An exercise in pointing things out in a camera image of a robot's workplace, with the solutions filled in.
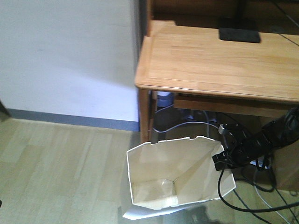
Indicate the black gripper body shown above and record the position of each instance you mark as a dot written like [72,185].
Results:
[250,149]

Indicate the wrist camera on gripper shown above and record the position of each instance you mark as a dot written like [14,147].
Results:
[232,134]

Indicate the white trash bin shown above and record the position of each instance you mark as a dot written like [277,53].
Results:
[172,175]

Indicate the wooden desk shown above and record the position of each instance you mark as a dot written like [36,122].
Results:
[182,53]

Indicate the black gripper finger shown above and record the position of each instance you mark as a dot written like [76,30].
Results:
[221,161]

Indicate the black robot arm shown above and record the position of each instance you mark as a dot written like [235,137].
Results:
[281,132]

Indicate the wooden keyboard tray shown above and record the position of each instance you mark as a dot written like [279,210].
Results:
[235,106]

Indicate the black monitor stand base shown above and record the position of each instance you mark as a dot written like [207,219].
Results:
[238,28]

